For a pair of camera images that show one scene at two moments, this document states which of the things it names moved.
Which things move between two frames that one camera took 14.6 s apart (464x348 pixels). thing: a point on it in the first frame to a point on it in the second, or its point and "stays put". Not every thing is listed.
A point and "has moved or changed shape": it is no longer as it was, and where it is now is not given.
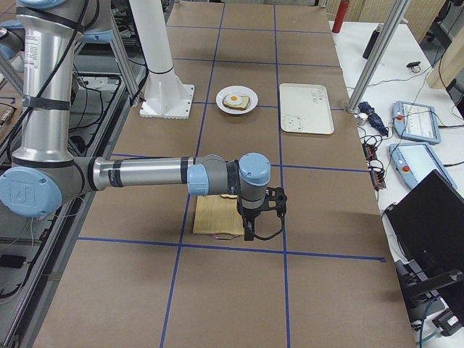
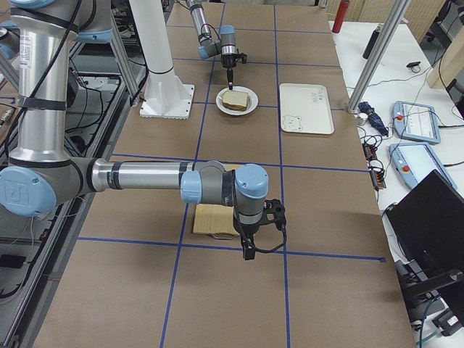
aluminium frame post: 394,17 stays put
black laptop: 429,224 stays put
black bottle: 371,43 stays put
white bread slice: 229,196 has moved or changed shape
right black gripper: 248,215 to 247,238
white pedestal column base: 166,96 stays put
